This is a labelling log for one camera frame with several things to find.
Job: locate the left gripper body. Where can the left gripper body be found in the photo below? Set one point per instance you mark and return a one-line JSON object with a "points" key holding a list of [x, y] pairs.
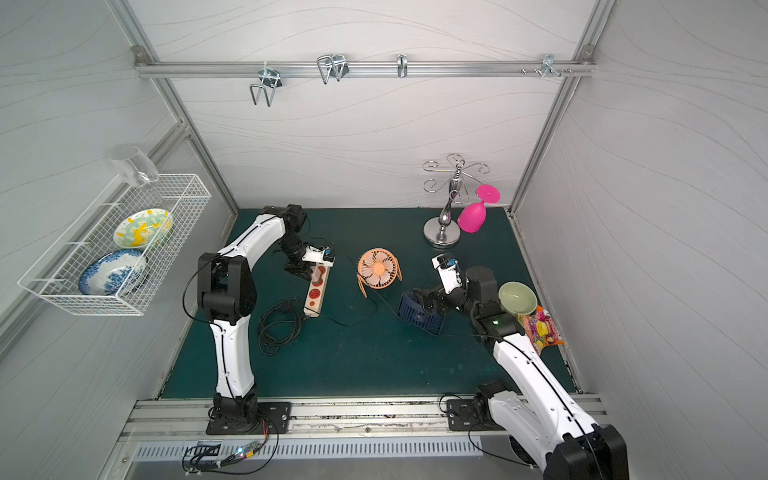
{"points": [[302, 264]]}

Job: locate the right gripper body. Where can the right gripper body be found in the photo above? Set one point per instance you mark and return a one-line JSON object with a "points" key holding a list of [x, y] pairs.
{"points": [[435, 299]]}

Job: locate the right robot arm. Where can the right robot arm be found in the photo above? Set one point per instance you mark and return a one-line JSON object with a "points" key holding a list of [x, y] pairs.
{"points": [[546, 424]]}

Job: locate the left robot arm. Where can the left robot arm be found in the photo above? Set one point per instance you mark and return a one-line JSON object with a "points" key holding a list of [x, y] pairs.
{"points": [[226, 293]]}

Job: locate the dark blue desk fan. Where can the dark blue desk fan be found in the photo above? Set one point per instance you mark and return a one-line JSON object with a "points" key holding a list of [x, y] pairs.
{"points": [[421, 310]]}

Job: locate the white red power strip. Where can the white red power strip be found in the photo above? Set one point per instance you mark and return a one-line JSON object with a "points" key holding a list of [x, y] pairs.
{"points": [[316, 292]]}

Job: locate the orange desk fan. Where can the orange desk fan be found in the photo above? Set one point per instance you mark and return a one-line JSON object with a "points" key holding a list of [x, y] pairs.
{"points": [[377, 269]]}

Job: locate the silver glass holder stand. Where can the silver glass holder stand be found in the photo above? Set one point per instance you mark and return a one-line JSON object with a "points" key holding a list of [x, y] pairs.
{"points": [[443, 231]]}

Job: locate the green ceramic bowl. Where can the green ceramic bowl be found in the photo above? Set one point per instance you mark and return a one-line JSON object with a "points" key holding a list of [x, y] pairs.
{"points": [[517, 298]]}

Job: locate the pink plastic wine glass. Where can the pink plastic wine glass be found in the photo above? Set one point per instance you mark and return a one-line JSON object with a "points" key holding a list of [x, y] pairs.
{"points": [[473, 216]]}

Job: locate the colourful candy bag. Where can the colourful candy bag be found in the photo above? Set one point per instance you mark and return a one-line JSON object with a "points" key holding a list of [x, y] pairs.
{"points": [[540, 329]]}

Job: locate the yellow green patterned bowl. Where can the yellow green patterned bowl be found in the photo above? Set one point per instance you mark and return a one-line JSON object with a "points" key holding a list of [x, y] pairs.
{"points": [[143, 229]]}

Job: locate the blue white patterned bowl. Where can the blue white patterned bowl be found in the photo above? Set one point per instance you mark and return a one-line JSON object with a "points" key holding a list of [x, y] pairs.
{"points": [[121, 271]]}

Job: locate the metal double hook left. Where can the metal double hook left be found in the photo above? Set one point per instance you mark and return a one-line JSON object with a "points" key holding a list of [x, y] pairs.
{"points": [[269, 80]]}

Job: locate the metal double hook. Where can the metal double hook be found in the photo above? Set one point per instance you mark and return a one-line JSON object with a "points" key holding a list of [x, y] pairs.
{"points": [[269, 80], [332, 66]]}

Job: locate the clear glass cup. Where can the clear glass cup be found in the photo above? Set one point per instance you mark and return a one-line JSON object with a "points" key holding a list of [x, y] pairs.
{"points": [[134, 166]]}

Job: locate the metal double hook middle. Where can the metal double hook middle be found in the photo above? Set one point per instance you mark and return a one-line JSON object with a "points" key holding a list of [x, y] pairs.
{"points": [[332, 66]]}

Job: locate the base wiring with board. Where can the base wiring with board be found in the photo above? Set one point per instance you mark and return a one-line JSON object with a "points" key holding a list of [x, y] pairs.
{"points": [[231, 453]]}

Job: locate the small metal hook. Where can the small metal hook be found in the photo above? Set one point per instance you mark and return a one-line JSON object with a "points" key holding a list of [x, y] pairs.
{"points": [[402, 66]]}

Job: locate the metal hook right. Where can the metal hook right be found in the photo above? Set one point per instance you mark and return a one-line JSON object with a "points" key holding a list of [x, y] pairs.
{"points": [[546, 69]]}

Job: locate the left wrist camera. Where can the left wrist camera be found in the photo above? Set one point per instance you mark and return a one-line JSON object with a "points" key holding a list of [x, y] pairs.
{"points": [[321, 256]]}

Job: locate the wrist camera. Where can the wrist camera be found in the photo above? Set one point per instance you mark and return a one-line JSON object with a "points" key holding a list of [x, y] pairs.
{"points": [[447, 267], [321, 256]]}

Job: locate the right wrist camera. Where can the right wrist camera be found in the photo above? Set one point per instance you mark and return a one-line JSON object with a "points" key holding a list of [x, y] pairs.
{"points": [[447, 267]]}

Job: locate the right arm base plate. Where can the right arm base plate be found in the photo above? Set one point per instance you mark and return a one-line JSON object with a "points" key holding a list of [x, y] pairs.
{"points": [[469, 415]]}

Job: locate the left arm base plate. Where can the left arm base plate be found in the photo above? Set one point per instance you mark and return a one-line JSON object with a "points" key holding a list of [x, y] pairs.
{"points": [[272, 417]]}

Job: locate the white wire basket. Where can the white wire basket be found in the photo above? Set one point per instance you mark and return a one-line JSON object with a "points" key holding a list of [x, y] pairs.
{"points": [[54, 277]]}

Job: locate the aluminium front rail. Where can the aluminium front rail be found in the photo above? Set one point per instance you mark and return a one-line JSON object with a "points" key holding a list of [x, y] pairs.
{"points": [[355, 417]]}

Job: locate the aluminium rail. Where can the aluminium rail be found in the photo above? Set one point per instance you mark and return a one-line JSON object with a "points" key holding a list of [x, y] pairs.
{"points": [[357, 69], [355, 417]]}

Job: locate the aluminium top rail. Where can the aluminium top rail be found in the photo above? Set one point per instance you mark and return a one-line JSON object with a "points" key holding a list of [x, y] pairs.
{"points": [[357, 69]]}

